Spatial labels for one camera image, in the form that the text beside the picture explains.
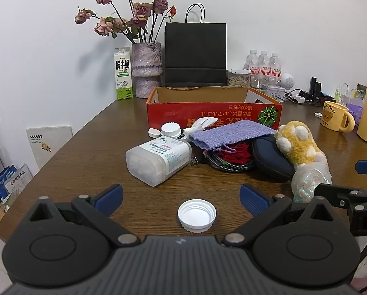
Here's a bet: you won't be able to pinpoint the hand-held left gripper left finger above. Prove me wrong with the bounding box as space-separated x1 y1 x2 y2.
30 184 141 247

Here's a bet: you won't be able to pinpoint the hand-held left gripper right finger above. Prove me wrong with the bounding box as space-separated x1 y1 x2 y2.
223 183 336 247

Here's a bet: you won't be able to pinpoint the clear plastic bag roll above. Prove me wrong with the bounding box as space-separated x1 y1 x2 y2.
291 161 333 203

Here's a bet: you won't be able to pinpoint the dark blue zip case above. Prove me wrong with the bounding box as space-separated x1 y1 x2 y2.
251 135 296 182

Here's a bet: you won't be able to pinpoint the yellow plush paw toy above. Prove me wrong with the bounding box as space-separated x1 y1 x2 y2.
276 121 328 168

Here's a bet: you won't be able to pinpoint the translucent plastic wipes container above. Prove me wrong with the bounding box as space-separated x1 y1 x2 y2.
125 138 192 187

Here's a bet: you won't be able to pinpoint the wide white screw lid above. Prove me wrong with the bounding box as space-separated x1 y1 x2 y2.
177 199 217 233

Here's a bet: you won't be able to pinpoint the purple knitted pouch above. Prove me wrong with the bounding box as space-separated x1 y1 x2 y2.
188 120 278 152

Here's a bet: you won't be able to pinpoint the red cardboard box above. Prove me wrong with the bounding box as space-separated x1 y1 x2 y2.
146 87 283 130

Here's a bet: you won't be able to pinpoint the wooden desk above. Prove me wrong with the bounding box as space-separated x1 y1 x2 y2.
0 95 367 283

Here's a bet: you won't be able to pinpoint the purple gift bag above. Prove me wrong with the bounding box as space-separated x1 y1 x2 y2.
346 103 364 125

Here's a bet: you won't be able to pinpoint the yellow bear mug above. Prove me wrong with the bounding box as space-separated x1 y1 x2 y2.
320 100 355 133

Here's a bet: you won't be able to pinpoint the white board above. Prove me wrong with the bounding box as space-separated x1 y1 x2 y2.
26 125 74 169

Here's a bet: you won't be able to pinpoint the crumpled white tissue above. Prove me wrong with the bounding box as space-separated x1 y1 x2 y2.
183 117 218 139

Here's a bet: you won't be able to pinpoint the white ribbed-cap bottle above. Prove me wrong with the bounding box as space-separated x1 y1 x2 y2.
161 122 182 138

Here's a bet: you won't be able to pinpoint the magazines on floor rack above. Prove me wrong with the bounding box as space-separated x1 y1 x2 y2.
0 163 33 204

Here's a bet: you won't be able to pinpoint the white tin box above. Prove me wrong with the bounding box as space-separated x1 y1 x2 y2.
265 86 287 102

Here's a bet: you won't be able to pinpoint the white round speaker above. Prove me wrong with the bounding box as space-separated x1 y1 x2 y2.
280 73 295 88

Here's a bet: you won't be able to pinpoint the clear snack jar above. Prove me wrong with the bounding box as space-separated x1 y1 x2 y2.
227 69 251 88

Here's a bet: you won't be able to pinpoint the white green milk carton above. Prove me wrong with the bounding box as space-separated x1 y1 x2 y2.
114 47 133 100

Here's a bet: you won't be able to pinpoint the black paper bag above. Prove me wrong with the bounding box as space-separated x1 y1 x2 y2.
165 4 227 87

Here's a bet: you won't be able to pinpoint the dried pink roses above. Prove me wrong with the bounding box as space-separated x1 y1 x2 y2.
75 0 177 45

